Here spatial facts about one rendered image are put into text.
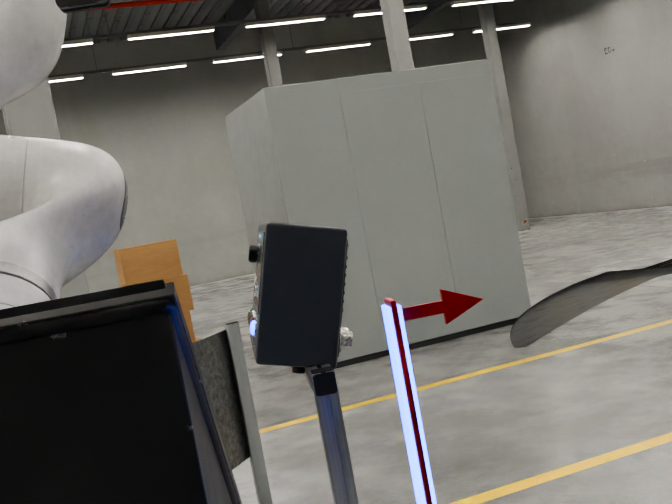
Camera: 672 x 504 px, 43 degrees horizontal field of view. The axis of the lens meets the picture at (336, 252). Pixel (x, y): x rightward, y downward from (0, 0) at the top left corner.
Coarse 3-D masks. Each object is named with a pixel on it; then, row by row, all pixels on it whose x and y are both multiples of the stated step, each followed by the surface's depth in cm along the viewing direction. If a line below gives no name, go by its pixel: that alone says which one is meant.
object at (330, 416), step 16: (320, 368) 112; (320, 400) 109; (336, 400) 109; (320, 416) 109; (336, 416) 109; (336, 432) 110; (336, 448) 111; (336, 464) 110; (336, 480) 110; (352, 480) 110; (336, 496) 110; (352, 496) 110
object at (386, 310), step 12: (384, 312) 58; (396, 348) 57; (396, 360) 57; (396, 372) 57; (396, 384) 58; (408, 408) 57; (408, 420) 57; (408, 432) 57; (408, 444) 58; (408, 456) 59; (420, 480) 57; (420, 492) 57
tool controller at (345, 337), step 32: (288, 224) 114; (256, 256) 134; (288, 256) 114; (320, 256) 114; (256, 288) 124; (288, 288) 114; (320, 288) 114; (288, 320) 114; (320, 320) 114; (256, 352) 114; (288, 352) 114; (320, 352) 115
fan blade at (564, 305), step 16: (608, 272) 49; (624, 272) 50; (640, 272) 50; (656, 272) 51; (576, 288) 51; (592, 288) 52; (608, 288) 55; (624, 288) 63; (544, 304) 56; (560, 304) 58; (576, 304) 61; (592, 304) 67; (528, 320) 61; (544, 320) 64; (560, 320) 68; (512, 336) 66; (528, 336) 68
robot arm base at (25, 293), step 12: (0, 276) 74; (12, 276) 75; (0, 288) 73; (12, 288) 74; (24, 288) 75; (36, 288) 76; (0, 300) 72; (12, 300) 73; (24, 300) 74; (36, 300) 75; (48, 300) 77
